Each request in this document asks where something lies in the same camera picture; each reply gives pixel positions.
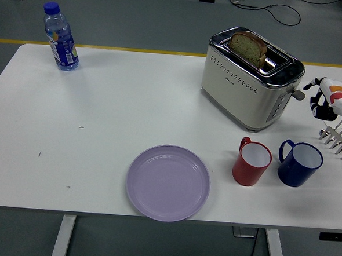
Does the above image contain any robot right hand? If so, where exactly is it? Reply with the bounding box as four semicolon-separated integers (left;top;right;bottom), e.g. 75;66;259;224
301;75;342;123

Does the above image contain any cream and chrome toaster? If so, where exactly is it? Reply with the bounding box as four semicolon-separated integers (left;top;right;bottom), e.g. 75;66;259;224
198;24;311;136

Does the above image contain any bread slice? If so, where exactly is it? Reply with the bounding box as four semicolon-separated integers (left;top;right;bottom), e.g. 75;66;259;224
227;30;269;70

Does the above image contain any purple plate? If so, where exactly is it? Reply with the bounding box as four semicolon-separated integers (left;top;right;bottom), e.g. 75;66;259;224
123;142;213;225

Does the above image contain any metal toast rack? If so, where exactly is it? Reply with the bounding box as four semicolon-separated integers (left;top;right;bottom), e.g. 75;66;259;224
316;125;342;160

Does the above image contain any blue mug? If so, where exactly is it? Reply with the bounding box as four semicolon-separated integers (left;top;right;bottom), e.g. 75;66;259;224
276;138;325;189

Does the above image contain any red mug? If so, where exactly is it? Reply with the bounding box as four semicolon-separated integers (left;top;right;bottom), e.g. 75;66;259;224
231;136;274;188

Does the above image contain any black table control panel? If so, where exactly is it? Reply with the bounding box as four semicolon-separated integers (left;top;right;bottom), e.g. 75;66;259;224
319;231;342;241

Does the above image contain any white table leg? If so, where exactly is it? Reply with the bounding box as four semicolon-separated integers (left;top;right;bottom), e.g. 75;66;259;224
50;214;77;256
263;228;290;256

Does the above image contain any blue-capped water bottle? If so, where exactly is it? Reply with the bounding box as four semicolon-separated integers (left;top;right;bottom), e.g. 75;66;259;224
39;1;83;72

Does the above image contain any black floor cable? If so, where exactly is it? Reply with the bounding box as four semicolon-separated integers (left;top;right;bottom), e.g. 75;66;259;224
227;0;302;27

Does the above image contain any clear bracket under table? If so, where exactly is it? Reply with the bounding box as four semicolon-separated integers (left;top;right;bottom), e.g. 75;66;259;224
231;226;259;239

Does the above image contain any black cable under table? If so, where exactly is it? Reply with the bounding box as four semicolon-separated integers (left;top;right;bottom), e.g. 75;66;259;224
246;227;260;256

